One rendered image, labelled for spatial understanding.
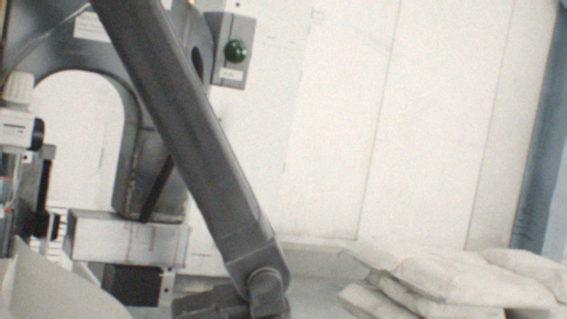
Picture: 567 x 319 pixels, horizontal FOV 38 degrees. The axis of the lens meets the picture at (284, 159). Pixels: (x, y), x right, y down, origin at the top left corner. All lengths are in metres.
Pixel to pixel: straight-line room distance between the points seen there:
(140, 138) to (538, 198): 5.93
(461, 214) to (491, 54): 1.24
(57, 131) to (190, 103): 3.00
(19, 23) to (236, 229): 0.33
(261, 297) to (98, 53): 0.33
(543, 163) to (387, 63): 1.63
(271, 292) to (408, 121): 5.24
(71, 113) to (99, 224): 2.78
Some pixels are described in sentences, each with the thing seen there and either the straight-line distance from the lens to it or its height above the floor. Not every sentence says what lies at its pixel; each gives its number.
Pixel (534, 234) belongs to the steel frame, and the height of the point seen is 0.48.
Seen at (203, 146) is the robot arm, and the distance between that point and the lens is 0.78.
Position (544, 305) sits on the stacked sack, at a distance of 3.79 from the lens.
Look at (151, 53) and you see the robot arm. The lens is 0.75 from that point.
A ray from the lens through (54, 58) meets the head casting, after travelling 0.95.
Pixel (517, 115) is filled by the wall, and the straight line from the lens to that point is 6.66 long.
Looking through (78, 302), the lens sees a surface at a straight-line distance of 0.79.
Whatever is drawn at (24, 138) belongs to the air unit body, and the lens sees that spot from 0.89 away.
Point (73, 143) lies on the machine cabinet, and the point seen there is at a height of 0.85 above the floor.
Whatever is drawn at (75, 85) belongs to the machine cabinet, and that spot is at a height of 1.10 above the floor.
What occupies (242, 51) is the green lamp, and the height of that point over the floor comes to 1.29.
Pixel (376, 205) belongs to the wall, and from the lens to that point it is 6.00.
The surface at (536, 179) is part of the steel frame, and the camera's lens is 6.82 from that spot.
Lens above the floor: 1.25
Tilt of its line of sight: 5 degrees down
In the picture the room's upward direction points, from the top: 10 degrees clockwise
